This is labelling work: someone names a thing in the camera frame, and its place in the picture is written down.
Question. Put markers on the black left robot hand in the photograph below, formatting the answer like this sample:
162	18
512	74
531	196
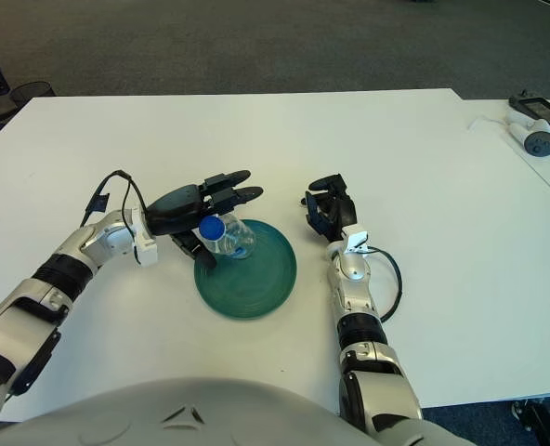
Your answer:
175	211

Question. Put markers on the black table leg base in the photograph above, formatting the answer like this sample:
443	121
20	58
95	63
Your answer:
544	418

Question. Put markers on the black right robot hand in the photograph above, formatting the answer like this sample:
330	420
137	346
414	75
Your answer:
344	211

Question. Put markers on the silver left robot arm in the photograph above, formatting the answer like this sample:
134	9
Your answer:
103	237

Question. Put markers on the clear bottle with blue cap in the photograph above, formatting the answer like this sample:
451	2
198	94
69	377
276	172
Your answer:
228	239

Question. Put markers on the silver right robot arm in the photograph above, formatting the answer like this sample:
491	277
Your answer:
354	269

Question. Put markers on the grey robot torso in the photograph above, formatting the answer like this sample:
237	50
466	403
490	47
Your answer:
163	418

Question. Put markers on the green ribbed plate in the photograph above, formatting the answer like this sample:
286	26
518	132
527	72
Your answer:
265	283

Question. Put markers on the white grey VR controller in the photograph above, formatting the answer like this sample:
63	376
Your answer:
540	143

